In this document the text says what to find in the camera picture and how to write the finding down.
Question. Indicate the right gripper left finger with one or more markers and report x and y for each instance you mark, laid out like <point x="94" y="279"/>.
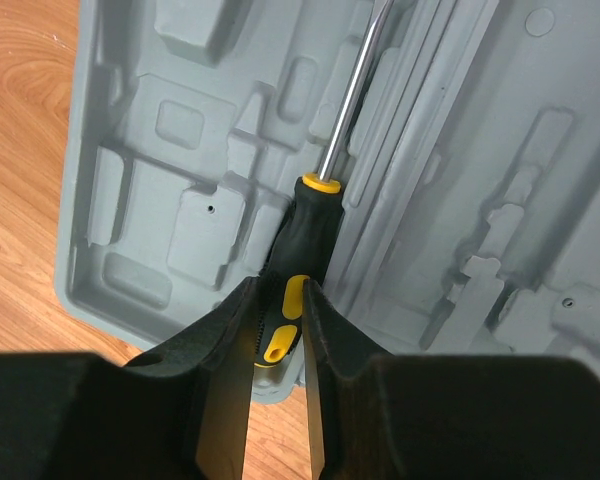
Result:
<point x="177" y="411"/>

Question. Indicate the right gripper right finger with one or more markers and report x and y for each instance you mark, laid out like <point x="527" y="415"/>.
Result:
<point x="376" y="415"/>

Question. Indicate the flathead screwdriver black yellow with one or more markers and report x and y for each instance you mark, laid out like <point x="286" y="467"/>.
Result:
<point x="306" y="239"/>

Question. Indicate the grey plastic tool case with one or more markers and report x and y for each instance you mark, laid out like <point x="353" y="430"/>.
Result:
<point x="471" y="176"/>

